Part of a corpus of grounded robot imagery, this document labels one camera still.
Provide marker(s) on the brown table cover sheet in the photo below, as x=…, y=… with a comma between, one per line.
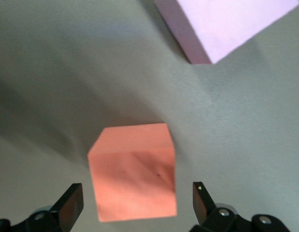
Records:
x=67, y=72

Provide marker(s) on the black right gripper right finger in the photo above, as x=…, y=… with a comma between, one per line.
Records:
x=202, y=207

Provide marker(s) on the orange foam cube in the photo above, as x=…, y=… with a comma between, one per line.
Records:
x=132, y=174

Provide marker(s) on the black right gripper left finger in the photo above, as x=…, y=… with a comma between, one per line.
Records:
x=67, y=205

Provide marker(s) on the pink foam cube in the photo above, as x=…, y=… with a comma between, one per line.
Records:
x=224, y=24

